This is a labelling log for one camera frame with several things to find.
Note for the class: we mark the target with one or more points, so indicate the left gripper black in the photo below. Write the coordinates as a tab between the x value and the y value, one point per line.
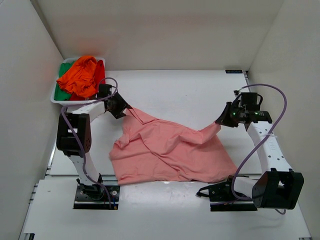
117	113

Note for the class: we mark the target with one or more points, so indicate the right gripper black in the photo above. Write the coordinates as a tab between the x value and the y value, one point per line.
223	119

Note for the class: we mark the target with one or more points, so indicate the pink t shirt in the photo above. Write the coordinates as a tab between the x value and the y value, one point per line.
152	149

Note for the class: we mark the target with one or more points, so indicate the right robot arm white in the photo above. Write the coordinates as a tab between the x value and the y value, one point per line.
279	186

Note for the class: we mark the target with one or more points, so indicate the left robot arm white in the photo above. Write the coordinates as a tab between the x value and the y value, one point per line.
74	137

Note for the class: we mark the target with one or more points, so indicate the red t shirt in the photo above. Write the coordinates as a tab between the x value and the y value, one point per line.
99	74

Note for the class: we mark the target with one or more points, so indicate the orange t shirt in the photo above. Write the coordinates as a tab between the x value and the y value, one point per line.
80	78

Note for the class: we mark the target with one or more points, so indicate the blue table label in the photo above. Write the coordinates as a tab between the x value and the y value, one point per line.
233	71

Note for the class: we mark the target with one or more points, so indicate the green t shirt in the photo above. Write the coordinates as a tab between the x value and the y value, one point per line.
59	94

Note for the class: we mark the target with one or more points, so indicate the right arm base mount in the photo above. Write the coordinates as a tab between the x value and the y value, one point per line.
222	199

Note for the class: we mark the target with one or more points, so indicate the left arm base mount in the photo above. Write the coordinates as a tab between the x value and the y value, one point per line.
93	197

